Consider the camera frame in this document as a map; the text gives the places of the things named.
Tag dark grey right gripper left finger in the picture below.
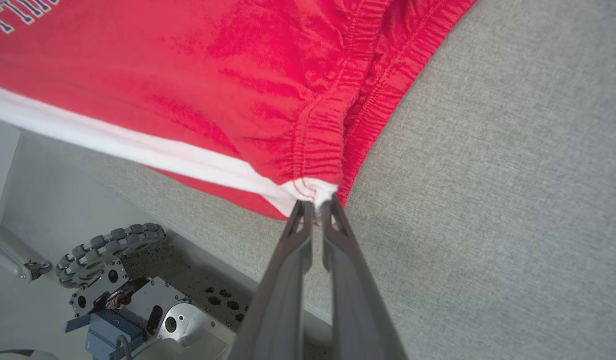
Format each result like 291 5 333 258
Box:
227 200 316 360

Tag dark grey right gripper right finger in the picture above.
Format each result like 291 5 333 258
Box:
320 193 409 360

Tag red shorts with white stripe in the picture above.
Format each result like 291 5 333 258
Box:
0 0 478 221

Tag metal robot wheeled base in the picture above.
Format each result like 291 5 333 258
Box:
65 245 333 360

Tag grey fabric sofa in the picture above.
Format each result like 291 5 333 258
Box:
48 0 616 360

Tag blue grey electronics box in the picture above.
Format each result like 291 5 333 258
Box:
65 309 148 360

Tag grey omni wheel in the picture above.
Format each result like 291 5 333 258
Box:
55 223 167 290

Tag grey tube handle with caster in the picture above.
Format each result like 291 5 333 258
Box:
0 244 53 283

